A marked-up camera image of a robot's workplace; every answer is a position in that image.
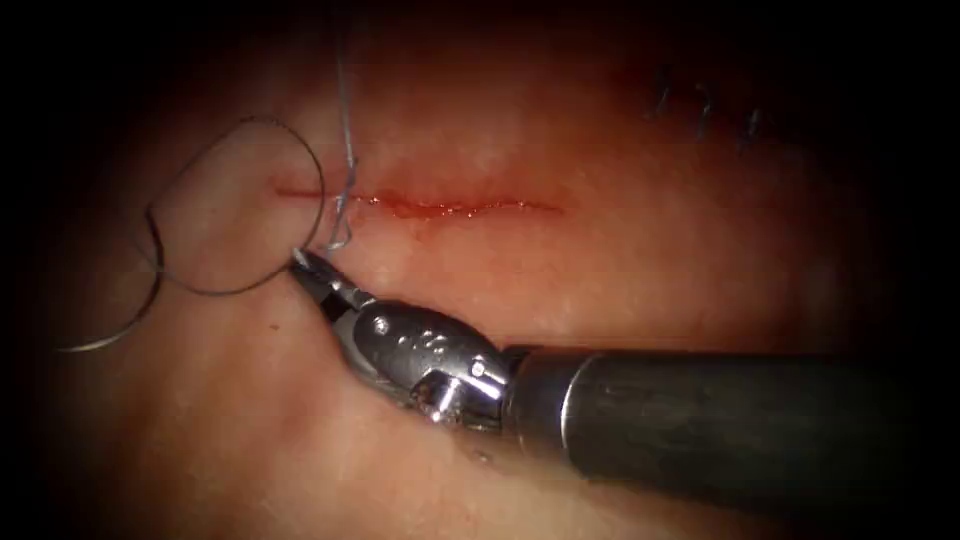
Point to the curved steel needle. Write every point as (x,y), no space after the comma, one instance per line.
(158,255)

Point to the blue thread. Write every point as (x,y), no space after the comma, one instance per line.
(346,127)

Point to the right arm needle driver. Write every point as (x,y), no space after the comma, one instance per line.
(427,352)

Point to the blue stitching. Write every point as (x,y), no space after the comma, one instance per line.
(703,112)

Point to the tissue pad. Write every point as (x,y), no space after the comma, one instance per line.
(525,285)

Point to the right arm needle driver jaw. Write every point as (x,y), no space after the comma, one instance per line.
(334,276)
(324,296)

